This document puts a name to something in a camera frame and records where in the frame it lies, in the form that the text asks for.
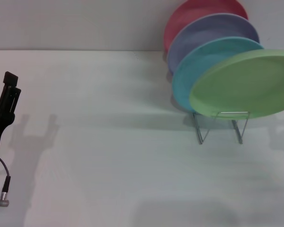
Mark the pink plastic plate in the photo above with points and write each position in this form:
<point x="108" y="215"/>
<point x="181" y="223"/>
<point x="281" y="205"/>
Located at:
<point x="191" y="14"/>

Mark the green plastic plate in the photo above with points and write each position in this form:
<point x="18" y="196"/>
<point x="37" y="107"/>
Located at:
<point x="246" y="82"/>

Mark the purple plastic plate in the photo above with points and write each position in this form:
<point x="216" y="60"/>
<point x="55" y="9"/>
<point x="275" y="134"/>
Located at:
<point x="215" y="28"/>

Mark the teal plastic plate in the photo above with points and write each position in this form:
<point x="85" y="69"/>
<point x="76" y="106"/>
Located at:
<point x="191" y="75"/>

